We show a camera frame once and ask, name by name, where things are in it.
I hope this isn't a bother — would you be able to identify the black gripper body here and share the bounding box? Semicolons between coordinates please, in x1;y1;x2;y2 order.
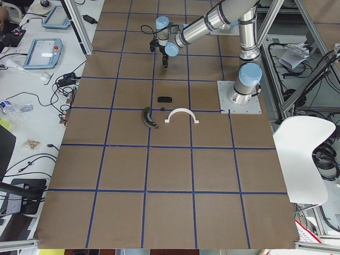
149;38;168;56

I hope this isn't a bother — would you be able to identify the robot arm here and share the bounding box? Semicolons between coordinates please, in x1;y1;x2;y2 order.
149;0;262;105

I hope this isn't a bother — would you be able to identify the black brake pad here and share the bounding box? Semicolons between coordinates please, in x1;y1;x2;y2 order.
157;96;173;103

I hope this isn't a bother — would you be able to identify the green brake shoe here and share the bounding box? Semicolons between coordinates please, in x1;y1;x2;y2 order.
142;106;159;129

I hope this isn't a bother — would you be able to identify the black power adapter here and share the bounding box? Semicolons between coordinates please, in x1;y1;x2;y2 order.
82;14;98;24

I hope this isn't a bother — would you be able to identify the blue teach pendant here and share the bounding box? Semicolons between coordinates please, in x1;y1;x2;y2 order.
23;38;63;70
42;5;71;29

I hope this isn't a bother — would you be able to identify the plastic water bottle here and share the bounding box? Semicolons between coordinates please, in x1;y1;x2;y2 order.
1;100;34;124

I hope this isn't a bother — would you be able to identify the white chair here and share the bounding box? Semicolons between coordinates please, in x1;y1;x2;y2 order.
273;116;335;206

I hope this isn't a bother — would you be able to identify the black laptop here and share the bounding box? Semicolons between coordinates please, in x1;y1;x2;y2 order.
0;125;16;180

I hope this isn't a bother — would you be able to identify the white plastic half ring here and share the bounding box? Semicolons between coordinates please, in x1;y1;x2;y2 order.
164;107;200;124

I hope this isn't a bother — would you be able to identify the aluminium frame post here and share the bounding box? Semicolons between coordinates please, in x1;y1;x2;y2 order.
61;0;93;56

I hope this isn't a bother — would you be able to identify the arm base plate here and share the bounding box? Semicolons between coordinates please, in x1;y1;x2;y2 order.
217;81;262;115

